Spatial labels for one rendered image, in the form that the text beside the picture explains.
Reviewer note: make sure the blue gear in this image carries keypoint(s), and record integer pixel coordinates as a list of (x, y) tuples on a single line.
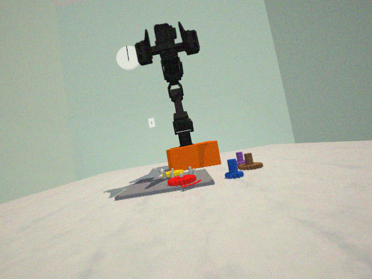
[(233, 170)]

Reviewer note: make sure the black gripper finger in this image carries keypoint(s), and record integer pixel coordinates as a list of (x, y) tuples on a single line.
[(146, 47), (186, 38)]

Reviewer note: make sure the red gear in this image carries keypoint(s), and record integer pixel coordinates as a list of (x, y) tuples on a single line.
[(176, 181)]

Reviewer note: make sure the brown gear with hub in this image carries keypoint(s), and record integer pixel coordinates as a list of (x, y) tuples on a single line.
[(249, 165)]

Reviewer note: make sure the purple gear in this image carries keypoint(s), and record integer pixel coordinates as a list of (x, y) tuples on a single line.
[(240, 159)]

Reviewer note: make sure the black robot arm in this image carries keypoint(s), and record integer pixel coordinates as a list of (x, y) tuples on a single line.
[(165, 32)]

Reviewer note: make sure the yellow gear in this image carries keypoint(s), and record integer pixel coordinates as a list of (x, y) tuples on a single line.
[(176, 173)]

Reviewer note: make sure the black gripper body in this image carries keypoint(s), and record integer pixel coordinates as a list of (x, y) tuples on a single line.
[(168, 52)]

